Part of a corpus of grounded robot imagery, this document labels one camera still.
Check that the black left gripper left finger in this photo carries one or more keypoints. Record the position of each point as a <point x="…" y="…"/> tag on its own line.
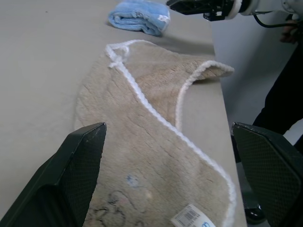
<point x="59" y="179"/>

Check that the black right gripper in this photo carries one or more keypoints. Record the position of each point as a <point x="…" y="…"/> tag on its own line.
<point x="217" y="9"/>

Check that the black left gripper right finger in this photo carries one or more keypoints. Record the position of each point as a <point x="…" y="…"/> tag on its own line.
<point x="272" y="175"/>

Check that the beige towel with white trim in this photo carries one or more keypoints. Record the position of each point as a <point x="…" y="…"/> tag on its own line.
<point x="151" y="146"/>

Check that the folded light blue towel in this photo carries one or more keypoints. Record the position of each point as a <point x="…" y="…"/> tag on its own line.
<point x="139" y="17"/>

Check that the person's bare hand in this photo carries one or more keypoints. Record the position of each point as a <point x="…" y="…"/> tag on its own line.
<point x="289" y="33"/>

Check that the black shoe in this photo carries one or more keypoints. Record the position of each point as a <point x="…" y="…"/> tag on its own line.
<point x="254" y="214"/>

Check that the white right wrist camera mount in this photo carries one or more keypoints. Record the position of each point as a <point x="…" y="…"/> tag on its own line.
<point x="240" y="6"/>

